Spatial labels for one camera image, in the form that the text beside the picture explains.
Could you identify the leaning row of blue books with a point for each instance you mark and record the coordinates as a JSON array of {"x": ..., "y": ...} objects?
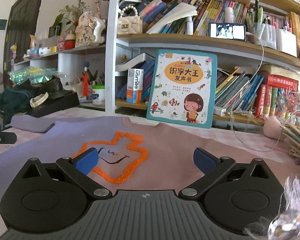
[{"x": 236, "y": 90}]

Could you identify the white bookshelf frame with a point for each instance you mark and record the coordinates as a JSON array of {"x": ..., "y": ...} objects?
[{"x": 179, "y": 42}]

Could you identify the teal children's picture book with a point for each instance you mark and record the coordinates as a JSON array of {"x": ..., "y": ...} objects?
[{"x": 183, "y": 88}]

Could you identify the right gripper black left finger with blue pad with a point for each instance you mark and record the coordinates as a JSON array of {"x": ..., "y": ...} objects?
[{"x": 47, "y": 197}]

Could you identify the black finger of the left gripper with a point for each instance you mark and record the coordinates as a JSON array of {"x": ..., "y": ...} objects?
[{"x": 8, "y": 138}]

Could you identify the pink plush toy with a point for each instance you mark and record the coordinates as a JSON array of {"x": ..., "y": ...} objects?
[{"x": 272, "y": 129}]

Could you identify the red dictionary books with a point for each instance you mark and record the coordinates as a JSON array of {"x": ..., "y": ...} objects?
[{"x": 272, "y": 87}]

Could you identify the white wristwatch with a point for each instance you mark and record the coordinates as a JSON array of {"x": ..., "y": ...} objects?
[{"x": 40, "y": 99}]

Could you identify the white power adapter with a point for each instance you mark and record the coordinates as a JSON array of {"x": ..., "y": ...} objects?
[{"x": 219, "y": 111}]

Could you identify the black case on left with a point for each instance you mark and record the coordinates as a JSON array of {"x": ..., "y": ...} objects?
[{"x": 69, "y": 100}]

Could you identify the pink and lilac sweater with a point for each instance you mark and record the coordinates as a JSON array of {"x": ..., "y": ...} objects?
[{"x": 129, "y": 156}]

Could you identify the white quilted pearl handbag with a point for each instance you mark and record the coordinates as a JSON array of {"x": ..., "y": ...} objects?
[{"x": 129, "y": 24}]

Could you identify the stack of books on table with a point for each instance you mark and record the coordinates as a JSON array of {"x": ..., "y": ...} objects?
[{"x": 292, "y": 133}]

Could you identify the iridescent wrapped bundle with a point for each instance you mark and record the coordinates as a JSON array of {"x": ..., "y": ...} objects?
[{"x": 34, "y": 75}]

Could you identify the white usmile box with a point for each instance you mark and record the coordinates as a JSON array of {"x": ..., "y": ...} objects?
[{"x": 134, "y": 86}]

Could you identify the smartphone with lit screen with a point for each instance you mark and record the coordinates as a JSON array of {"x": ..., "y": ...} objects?
[{"x": 229, "y": 31}]

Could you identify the white pen cup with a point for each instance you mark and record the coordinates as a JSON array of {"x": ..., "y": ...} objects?
[{"x": 98, "y": 95}]

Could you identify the colourful bead bouquet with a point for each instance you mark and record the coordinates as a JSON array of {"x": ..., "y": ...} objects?
[{"x": 287, "y": 103}]

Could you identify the upper shelf book row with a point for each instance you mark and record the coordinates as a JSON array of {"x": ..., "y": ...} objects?
[{"x": 192, "y": 16}]

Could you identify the red tassel ornament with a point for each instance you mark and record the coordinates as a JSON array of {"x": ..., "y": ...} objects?
[{"x": 85, "y": 82}]

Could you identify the white storage box on shelf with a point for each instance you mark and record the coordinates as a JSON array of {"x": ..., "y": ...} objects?
[{"x": 286, "y": 42}]

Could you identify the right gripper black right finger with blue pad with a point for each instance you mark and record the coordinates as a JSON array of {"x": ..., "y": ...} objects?
[{"x": 234, "y": 195}]

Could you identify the lucky cat figurine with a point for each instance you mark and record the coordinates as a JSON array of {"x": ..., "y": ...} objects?
[{"x": 89, "y": 30}]

